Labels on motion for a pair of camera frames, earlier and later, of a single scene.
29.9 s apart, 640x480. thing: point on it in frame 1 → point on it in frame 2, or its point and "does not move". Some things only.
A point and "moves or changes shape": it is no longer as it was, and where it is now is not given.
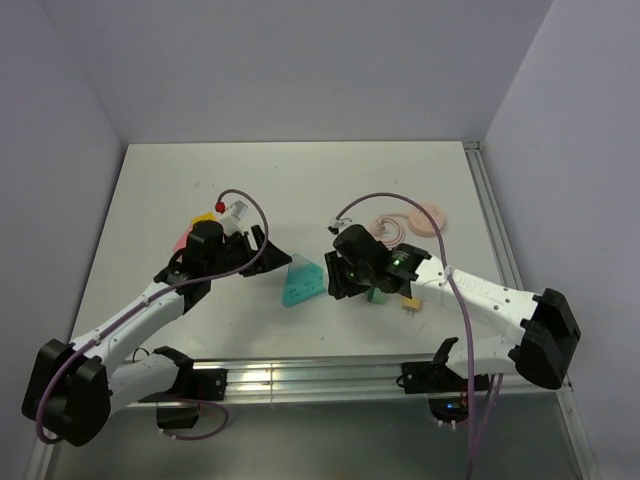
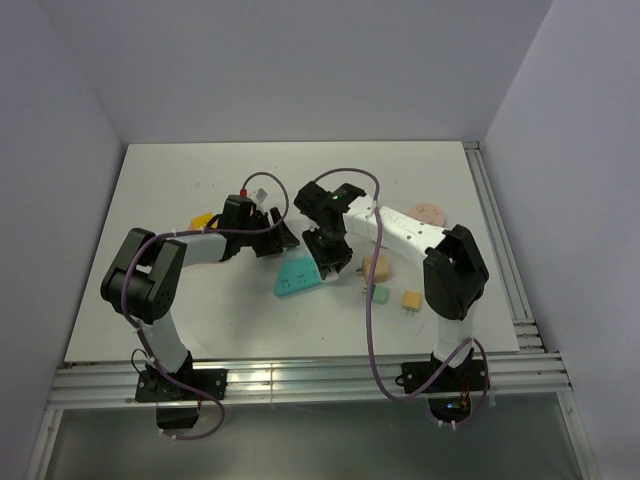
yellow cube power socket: [203, 217] does not move
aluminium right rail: [493, 214] does not move
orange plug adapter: [411, 305] does not move
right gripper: [336, 286] → [339, 259]
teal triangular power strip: [304, 281] moves or changes shape
